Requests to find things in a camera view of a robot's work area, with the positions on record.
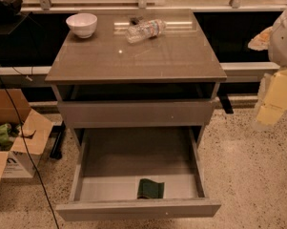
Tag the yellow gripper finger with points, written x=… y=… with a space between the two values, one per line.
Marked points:
x=272 y=98
x=261 y=41

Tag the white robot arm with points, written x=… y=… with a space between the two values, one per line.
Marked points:
x=277 y=49

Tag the closed upper grey drawer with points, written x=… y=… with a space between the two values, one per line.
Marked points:
x=117 y=114

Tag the grey drawer cabinet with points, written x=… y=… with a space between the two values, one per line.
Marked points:
x=177 y=65

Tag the open lower grey drawer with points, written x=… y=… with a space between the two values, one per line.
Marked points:
x=113 y=161

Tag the clear plastic water bottle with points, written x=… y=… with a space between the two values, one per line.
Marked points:
x=145 y=30

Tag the white bowl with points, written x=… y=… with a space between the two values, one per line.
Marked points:
x=82 y=25

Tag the black table leg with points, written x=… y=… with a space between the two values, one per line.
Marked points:
x=59 y=132

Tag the green items in box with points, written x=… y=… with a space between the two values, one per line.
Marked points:
x=8 y=134

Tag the open cardboard box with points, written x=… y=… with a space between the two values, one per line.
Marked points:
x=23 y=135

